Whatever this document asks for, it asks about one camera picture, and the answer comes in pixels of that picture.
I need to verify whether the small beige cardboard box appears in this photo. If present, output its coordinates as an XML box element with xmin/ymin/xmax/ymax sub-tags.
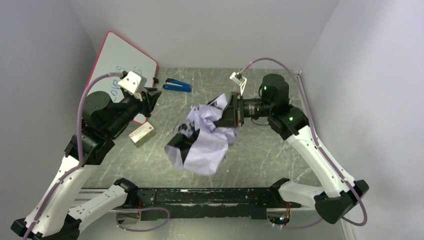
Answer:
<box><xmin>128</xmin><ymin>121</ymin><xmax>156</xmax><ymax>147</ymax></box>

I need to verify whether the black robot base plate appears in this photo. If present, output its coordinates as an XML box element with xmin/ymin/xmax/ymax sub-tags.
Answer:
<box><xmin>122</xmin><ymin>187</ymin><xmax>301</xmax><ymax>221</ymax></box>

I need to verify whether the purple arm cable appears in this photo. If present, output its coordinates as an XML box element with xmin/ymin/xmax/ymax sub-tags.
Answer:
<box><xmin>21</xmin><ymin>72</ymin><xmax>171</xmax><ymax>240</ymax></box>
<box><xmin>240</xmin><ymin>57</ymin><xmax>369</xmax><ymax>230</ymax></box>

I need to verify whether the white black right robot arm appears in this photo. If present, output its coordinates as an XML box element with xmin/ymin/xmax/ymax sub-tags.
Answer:
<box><xmin>214</xmin><ymin>73</ymin><xmax>369</xmax><ymax>224</ymax></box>

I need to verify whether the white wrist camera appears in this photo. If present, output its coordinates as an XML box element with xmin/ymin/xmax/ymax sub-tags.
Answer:
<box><xmin>118</xmin><ymin>71</ymin><xmax>147</xmax><ymax>99</ymax></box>
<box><xmin>229</xmin><ymin>72</ymin><xmax>247</xmax><ymax>96</ymax></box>

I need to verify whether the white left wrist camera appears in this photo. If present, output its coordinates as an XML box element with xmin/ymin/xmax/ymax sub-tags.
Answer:
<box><xmin>118</xmin><ymin>71</ymin><xmax>147</xmax><ymax>99</ymax></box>

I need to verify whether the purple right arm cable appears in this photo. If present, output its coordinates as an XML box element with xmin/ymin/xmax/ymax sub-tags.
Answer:
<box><xmin>240</xmin><ymin>57</ymin><xmax>369</xmax><ymax>230</ymax></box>

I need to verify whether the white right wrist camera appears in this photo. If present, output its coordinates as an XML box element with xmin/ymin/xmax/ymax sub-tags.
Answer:
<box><xmin>229</xmin><ymin>72</ymin><xmax>247</xmax><ymax>96</ymax></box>

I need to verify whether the pink framed whiteboard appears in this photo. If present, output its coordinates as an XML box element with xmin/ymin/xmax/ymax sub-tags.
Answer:
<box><xmin>86</xmin><ymin>31</ymin><xmax>158</xmax><ymax>103</ymax></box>

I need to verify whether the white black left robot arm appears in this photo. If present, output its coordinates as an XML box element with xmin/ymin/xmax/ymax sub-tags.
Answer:
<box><xmin>10</xmin><ymin>87</ymin><xmax>162</xmax><ymax>240</ymax></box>

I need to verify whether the blue stapler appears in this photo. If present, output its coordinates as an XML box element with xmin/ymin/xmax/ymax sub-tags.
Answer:
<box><xmin>162</xmin><ymin>78</ymin><xmax>192</xmax><ymax>93</ymax></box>

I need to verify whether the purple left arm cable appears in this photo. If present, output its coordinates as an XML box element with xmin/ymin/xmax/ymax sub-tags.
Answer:
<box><xmin>21</xmin><ymin>72</ymin><xmax>171</xmax><ymax>240</ymax></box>

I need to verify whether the black and lavender umbrella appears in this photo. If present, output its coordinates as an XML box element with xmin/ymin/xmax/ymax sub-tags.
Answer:
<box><xmin>164</xmin><ymin>93</ymin><xmax>240</xmax><ymax>176</ymax></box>

